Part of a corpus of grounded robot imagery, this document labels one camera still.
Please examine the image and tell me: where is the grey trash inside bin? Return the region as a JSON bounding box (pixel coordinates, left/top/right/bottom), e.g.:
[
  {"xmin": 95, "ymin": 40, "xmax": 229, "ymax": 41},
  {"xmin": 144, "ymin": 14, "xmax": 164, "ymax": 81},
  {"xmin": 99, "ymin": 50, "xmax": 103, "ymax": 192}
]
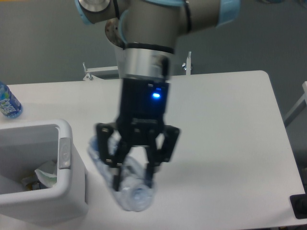
[{"xmin": 21, "ymin": 175, "xmax": 41, "ymax": 191}]

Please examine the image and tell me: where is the blue labelled water bottle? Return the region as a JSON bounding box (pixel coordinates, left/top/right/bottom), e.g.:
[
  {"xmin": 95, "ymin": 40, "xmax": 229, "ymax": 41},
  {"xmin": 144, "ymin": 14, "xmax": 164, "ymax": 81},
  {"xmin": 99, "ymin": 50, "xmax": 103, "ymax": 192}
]
[{"xmin": 0, "ymin": 82, "xmax": 23, "ymax": 118}]

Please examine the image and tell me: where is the white frame at right edge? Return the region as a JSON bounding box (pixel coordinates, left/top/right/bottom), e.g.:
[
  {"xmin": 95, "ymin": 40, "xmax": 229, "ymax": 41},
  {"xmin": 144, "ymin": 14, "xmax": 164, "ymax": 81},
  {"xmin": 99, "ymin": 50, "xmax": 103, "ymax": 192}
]
[{"xmin": 283, "ymin": 81, "xmax": 307, "ymax": 127}]

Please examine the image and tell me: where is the clear plastic bottle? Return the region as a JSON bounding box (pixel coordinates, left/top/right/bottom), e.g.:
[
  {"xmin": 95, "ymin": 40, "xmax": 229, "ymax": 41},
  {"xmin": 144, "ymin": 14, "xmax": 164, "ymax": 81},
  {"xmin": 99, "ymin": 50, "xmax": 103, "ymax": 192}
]
[{"xmin": 87, "ymin": 136, "xmax": 156, "ymax": 212}]

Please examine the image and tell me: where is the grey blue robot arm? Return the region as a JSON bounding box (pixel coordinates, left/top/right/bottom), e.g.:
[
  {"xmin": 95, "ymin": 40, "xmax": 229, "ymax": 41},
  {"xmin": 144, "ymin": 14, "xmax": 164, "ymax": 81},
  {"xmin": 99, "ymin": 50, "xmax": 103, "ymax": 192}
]
[{"xmin": 75, "ymin": 0, "xmax": 240, "ymax": 191}]

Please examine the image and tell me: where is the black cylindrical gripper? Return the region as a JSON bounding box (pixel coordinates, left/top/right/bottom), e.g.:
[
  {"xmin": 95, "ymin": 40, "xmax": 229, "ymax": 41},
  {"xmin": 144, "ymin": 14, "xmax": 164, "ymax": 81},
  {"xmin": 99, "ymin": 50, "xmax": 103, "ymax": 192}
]
[{"xmin": 95, "ymin": 47, "xmax": 180, "ymax": 191}]

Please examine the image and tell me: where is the black clamp at table edge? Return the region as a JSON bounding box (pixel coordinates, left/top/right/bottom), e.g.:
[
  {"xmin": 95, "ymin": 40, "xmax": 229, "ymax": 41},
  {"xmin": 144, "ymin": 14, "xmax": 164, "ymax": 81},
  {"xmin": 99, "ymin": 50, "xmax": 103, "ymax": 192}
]
[{"xmin": 290, "ymin": 194, "xmax": 307, "ymax": 219}]

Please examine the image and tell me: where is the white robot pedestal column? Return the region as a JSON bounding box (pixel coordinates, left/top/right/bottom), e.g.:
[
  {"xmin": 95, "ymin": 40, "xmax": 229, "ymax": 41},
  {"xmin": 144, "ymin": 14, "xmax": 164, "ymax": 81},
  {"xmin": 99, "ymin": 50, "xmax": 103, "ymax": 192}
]
[{"xmin": 104, "ymin": 19, "xmax": 127, "ymax": 79}]

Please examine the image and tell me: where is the white plastic trash can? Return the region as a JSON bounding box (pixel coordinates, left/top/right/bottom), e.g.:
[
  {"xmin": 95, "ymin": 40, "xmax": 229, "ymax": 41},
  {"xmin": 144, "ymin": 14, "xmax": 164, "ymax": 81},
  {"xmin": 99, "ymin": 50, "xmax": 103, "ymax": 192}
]
[{"xmin": 0, "ymin": 119, "xmax": 88, "ymax": 223}]

